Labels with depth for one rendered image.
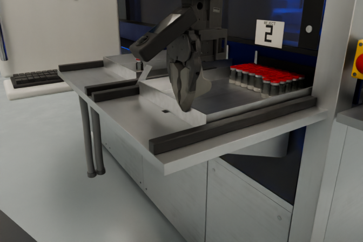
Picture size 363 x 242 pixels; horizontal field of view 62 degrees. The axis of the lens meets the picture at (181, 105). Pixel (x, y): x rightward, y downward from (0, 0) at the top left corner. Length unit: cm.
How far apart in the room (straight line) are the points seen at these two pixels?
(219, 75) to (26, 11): 81
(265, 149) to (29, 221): 141
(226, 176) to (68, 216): 104
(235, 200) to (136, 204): 88
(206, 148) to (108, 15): 103
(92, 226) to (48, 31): 97
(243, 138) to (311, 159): 28
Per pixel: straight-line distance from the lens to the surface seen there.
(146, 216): 171
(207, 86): 55
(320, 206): 82
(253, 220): 100
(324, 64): 69
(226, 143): 50
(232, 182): 101
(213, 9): 54
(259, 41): 80
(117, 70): 94
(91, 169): 171
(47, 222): 181
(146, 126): 56
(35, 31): 135
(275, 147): 76
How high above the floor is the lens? 111
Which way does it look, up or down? 20 degrees down
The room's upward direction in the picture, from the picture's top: straight up
